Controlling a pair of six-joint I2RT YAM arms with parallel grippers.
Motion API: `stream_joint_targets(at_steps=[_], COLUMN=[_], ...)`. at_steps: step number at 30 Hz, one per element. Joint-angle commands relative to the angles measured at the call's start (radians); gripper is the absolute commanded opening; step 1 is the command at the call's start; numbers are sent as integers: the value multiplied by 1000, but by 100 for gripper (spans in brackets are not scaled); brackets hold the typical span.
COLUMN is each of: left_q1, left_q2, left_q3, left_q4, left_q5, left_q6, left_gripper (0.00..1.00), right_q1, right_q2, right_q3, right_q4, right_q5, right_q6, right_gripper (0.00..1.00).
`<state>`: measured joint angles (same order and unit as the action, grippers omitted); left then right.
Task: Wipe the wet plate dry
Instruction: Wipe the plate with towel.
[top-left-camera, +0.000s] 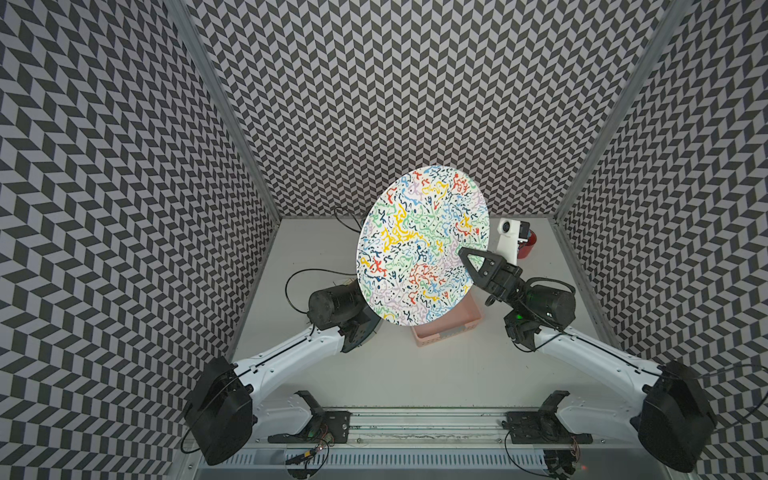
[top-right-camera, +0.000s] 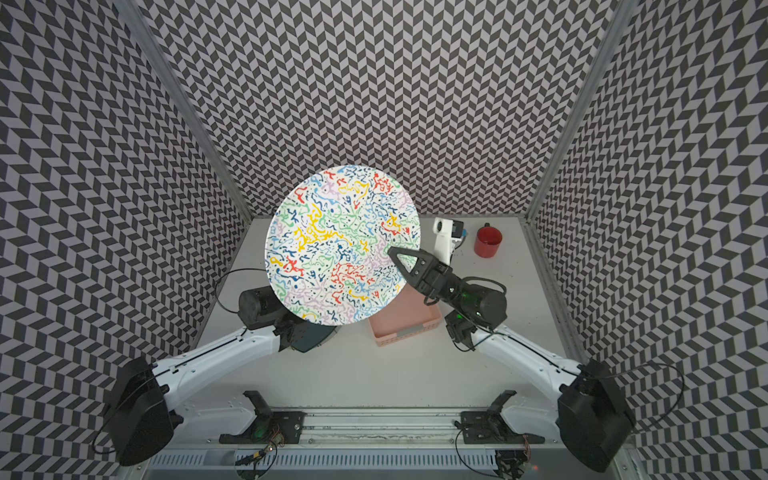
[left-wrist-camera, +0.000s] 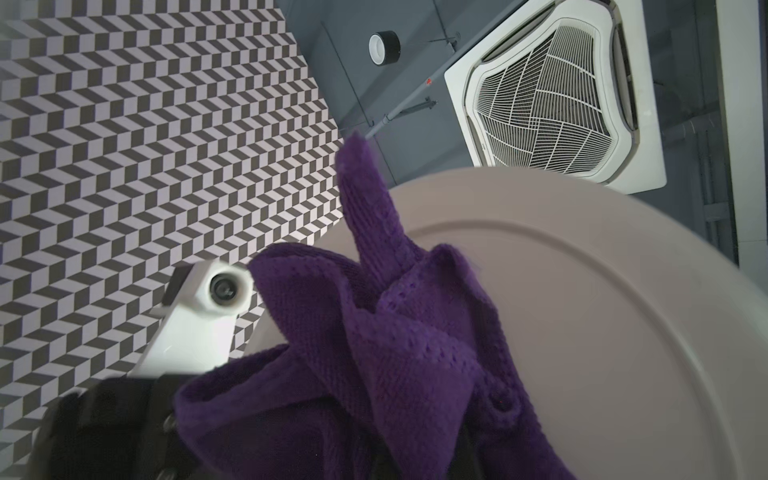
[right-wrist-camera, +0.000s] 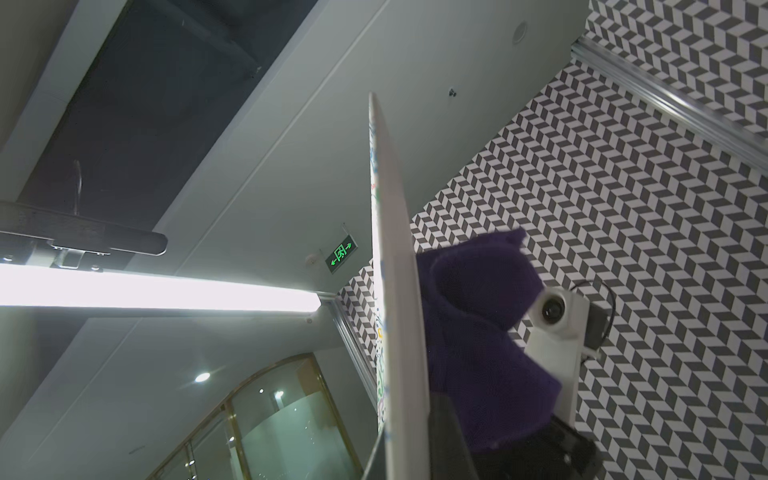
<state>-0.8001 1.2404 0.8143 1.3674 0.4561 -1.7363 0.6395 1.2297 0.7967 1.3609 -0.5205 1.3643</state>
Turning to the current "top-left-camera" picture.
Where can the red mug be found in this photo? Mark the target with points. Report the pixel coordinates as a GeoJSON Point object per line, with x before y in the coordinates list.
{"type": "Point", "coordinates": [527, 246]}

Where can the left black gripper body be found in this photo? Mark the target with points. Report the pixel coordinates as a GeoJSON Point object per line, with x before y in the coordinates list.
{"type": "Point", "coordinates": [366, 324]}

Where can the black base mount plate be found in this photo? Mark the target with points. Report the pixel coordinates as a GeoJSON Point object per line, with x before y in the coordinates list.
{"type": "Point", "coordinates": [331, 426]}
{"type": "Point", "coordinates": [533, 427]}

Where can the aluminium front rail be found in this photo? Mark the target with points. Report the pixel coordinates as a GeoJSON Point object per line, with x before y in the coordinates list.
{"type": "Point", "coordinates": [388, 427]}

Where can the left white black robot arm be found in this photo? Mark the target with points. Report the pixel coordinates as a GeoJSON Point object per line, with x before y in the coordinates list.
{"type": "Point", "coordinates": [232, 401]}

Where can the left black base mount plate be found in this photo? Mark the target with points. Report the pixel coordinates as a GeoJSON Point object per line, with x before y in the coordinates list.
{"type": "Point", "coordinates": [331, 426]}

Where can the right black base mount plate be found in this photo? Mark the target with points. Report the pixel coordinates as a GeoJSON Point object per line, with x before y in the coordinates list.
{"type": "Point", "coordinates": [533, 427]}

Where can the dark teal square plate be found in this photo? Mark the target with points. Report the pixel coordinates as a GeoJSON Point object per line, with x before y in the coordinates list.
{"type": "Point", "coordinates": [359, 334]}

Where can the colourful speckled round plate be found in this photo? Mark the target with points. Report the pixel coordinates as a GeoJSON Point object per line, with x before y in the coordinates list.
{"type": "Point", "coordinates": [407, 256]}

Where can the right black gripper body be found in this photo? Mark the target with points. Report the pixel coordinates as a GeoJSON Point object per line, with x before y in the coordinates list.
{"type": "Point", "coordinates": [497, 278]}

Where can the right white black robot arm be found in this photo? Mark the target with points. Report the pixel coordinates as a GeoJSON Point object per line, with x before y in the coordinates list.
{"type": "Point", "coordinates": [663, 407]}

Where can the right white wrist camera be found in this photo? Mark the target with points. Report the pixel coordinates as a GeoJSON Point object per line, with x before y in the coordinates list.
{"type": "Point", "coordinates": [512, 234]}

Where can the pink plastic basket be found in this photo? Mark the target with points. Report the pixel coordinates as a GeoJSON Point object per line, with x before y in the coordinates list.
{"type": "Point", "coordinates": [465, 316]}

